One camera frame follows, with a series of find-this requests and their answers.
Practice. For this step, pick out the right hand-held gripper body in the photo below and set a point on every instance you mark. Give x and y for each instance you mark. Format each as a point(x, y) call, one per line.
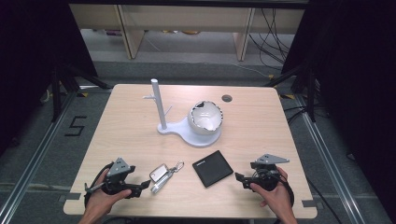
point(266, 174)

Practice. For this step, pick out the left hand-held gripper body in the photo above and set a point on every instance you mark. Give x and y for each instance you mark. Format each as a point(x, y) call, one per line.
point(116, 174)

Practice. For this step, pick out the person's right hand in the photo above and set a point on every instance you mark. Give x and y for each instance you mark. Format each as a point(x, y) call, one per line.
point(277, 199)

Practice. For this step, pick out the person's left hand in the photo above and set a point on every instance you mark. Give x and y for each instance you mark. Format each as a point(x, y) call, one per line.
point(101, 199)

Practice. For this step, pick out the silver key fob with keys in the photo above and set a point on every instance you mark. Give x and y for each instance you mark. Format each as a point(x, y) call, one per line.
point(160, 177)

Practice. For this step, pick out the black wallet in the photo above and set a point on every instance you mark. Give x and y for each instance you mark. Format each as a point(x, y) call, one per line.
point(212, 168)

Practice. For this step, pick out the white scalloped bowl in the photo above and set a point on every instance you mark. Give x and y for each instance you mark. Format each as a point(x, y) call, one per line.
point(205, 119)

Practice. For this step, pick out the white stand with pole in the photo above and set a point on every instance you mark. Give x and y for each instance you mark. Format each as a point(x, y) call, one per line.
point(162, 115)

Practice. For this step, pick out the black metal stand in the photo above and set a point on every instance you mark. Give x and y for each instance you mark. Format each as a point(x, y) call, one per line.
point(306, 90)
point(62, 90)

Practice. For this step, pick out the light wooden desk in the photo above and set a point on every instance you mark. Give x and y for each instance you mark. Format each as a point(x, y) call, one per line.
point(186, 18)

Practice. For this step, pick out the aluminium floor rail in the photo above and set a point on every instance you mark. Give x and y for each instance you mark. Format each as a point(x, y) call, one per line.
point(34, 161)
point(330, 161)

